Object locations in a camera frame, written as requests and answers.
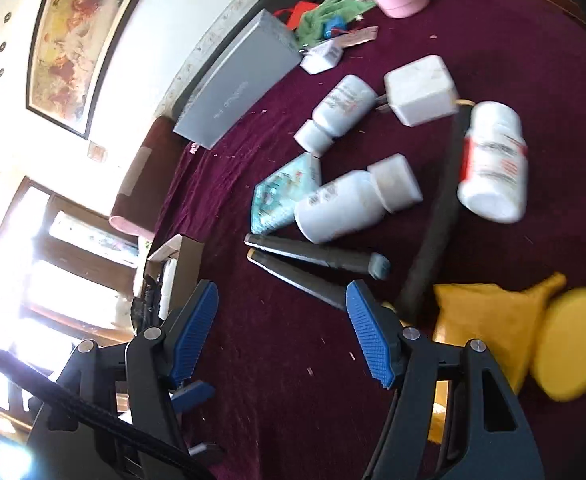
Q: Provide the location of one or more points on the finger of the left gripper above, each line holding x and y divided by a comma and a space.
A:
189, 397

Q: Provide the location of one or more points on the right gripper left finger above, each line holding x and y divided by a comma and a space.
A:
152, 365

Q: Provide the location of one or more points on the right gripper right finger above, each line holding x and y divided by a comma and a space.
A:
486, 435

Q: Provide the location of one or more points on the orange foil snack packet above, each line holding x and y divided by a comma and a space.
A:
507, 322

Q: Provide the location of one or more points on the yellow round jar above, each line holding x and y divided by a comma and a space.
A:
559, 362

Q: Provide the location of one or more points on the teal tissue pack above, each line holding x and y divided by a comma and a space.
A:
275, 198

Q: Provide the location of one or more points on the yellow capped black marker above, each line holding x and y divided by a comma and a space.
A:
313, 285

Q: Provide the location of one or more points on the grey capped black marker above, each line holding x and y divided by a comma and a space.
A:
318, 254

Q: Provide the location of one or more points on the large white pill bottle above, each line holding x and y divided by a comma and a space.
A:
357, 200

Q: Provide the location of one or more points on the white spray bottle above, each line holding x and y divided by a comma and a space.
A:
166, 283

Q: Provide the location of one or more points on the cardboard tray box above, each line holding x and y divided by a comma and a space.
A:
189, 255

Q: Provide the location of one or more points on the maroon armchair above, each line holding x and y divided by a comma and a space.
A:
146, 183

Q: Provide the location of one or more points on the olive capped black marker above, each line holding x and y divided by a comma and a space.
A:
413, 303

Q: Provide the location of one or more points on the white bottle red label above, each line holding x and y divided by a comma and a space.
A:
494, 176

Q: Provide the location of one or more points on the small white pill bottle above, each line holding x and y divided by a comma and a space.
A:
338, 112

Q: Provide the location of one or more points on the grey shoe box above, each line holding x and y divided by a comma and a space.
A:
261, 55

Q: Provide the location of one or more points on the white usb charger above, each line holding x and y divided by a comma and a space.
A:
321, 58

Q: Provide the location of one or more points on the framed horse painting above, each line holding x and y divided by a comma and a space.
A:
72, 45

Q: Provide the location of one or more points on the red bag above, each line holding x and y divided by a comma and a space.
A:
292, 16

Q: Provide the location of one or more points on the green cloth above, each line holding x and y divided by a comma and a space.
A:
312, 23

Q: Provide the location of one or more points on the pink foil sachet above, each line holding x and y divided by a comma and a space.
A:
356, 37

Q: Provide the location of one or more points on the white power adapter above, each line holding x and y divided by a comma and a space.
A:
421, 91

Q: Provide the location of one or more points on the black sofa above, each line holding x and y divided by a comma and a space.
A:
212, 44

